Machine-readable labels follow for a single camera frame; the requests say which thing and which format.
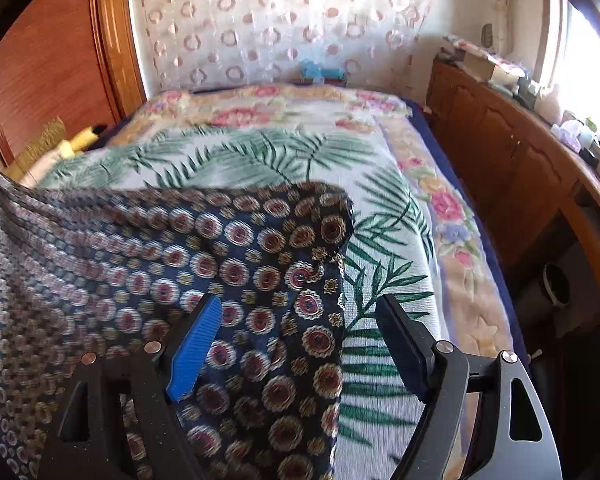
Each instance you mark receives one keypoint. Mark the wooden wardrobe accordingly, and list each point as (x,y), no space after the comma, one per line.
(45,60)

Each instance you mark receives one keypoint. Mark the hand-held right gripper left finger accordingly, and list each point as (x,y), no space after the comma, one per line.
(195,355)

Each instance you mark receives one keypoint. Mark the tissue packet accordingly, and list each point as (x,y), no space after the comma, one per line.
(566,136)

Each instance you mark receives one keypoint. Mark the teal blue box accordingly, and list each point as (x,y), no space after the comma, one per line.
(321,72)

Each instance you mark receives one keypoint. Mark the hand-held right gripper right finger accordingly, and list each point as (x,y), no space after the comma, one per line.
(405,350)

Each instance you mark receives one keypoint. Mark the navy medallion print shirt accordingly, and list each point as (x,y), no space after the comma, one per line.
(130,270)

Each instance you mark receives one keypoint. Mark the window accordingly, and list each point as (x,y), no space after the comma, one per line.
(585,50)

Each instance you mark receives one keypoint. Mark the small desk fan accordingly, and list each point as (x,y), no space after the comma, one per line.
(487,35)

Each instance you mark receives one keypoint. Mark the palm leaf print sheet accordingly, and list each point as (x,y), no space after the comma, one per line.
(280,160)

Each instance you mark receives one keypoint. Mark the wooden cabinet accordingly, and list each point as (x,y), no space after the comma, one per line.
(505,150)

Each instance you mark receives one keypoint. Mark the cardboard box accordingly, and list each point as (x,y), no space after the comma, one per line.
(480,65)

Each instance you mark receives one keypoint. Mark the golden patterned cloth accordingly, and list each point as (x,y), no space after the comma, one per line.
(40,145)

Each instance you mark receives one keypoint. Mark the yellow plush item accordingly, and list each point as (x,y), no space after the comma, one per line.
(82,140)

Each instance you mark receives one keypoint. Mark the round black pot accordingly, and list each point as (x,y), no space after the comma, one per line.
(557,285)

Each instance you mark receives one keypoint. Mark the circle print sheer curtain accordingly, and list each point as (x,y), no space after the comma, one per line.
(280,20)

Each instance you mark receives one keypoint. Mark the floral blanket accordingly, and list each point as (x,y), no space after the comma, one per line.
(455,205)

